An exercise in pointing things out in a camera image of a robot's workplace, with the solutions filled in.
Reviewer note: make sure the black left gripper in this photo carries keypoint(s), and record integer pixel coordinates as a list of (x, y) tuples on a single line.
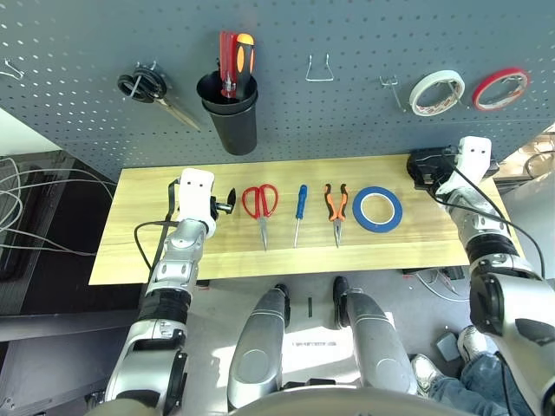
[(219, 207)]

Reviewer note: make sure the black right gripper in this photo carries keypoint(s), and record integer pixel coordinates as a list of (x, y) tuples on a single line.
[(442, 169)]

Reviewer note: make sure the blue tape roll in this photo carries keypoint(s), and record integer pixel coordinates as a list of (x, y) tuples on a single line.
[(356, 210)]

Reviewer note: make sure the orange black needle-nose pliers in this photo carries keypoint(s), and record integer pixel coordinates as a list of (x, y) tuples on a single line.
[(337, 221)]

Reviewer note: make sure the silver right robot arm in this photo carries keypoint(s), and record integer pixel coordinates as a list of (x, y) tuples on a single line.
[(498, 268)]

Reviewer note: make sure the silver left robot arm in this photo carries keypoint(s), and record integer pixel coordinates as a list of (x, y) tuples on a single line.
[(173, 268)]

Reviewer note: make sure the grey metal pegboard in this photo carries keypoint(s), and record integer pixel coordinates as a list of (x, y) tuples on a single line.
[(347, 43)]

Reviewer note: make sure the black plastic tool case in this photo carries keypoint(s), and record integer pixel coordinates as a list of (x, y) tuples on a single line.
[(416, 167)]

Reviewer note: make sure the black plastic cup holder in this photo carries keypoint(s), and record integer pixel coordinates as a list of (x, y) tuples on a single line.
[(236, 130)]

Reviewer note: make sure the red tape roll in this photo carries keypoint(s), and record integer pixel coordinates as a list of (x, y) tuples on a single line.
[(476, 95)]

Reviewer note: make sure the silver tape peg hook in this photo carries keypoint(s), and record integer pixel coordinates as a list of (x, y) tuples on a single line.
[(396, 99)]

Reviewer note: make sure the white tape roll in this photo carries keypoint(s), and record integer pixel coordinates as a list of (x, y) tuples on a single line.
[(433, 77)]

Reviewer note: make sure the black floor tape strip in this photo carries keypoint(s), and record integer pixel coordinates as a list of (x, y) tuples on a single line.
[(310, 307)]

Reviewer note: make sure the silver left robot leg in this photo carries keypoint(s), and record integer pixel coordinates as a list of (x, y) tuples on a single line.
[(260, 346)]

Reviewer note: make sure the silver robot leg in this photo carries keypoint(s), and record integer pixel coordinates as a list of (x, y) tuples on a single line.
[(260, 346), (377, 346)]

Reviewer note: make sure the silver grey sneaker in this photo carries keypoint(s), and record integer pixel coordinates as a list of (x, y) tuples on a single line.
[(427, 375), (472, 342)]

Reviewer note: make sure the grey foot pedal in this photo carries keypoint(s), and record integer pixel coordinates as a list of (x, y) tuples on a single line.
[(447, 346)]

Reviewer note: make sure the black equipment cabinet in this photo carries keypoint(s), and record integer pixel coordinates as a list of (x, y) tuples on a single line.
[(65, 281)]

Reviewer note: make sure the silver right robot leg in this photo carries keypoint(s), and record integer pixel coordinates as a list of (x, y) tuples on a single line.
[(377, 346)]

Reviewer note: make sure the blue jeans leg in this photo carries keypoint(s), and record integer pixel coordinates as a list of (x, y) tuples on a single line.
[(481, 385)]

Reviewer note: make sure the silver robot torso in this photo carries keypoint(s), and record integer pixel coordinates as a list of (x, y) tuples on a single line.
[(347, 407)]

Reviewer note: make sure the dark flight case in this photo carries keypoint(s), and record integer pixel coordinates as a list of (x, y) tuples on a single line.
[(52, 368)]

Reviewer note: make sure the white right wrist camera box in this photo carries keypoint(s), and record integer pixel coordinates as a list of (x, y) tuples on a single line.
[(474, 158)]

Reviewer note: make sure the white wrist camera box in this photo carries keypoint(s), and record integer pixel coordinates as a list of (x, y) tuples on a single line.
[(195, 195), (474, 158)]

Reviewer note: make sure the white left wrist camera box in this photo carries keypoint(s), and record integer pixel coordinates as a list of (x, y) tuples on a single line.
[(195, 195)]

